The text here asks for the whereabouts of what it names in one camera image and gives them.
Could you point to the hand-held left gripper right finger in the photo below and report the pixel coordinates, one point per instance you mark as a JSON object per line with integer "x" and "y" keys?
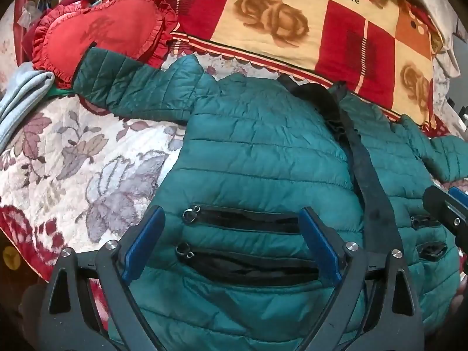
{"x": 320, "y": 243}

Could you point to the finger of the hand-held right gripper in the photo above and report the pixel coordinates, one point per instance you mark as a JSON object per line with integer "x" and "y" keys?
{"x": 444, "y": 212}
{"x": 459, "y": 197}

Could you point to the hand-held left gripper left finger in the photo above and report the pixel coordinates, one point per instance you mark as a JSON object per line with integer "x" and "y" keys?
{"x": 144, "y": 239}

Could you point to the teal puffer jacket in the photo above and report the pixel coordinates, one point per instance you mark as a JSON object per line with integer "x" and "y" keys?
{"x": 256, "y": 146}

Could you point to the floral plush blanket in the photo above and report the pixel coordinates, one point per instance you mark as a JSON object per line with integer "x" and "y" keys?
{"x": 73, "y": 161}

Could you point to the yellow round object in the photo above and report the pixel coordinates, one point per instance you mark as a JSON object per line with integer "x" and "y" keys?
{"x": 7, "y": 259}

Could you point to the white cloth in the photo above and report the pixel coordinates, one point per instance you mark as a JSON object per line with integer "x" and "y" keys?
{"x": 446, "y": 55}

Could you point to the green cloth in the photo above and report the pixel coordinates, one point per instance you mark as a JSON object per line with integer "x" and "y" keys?
{"x": 62, "y": 91}

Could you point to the folded grey-blue cloth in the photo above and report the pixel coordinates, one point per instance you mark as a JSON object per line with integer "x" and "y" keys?
{"x": 22, "y": 95}

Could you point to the red heart-shaped ruffled pillow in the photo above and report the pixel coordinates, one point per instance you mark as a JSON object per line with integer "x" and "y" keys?
{"x": 109, "y": 25}

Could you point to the red yellow checkered rose blanket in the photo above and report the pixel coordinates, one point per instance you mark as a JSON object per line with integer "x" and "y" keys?
{"x": 274, "y": 18}

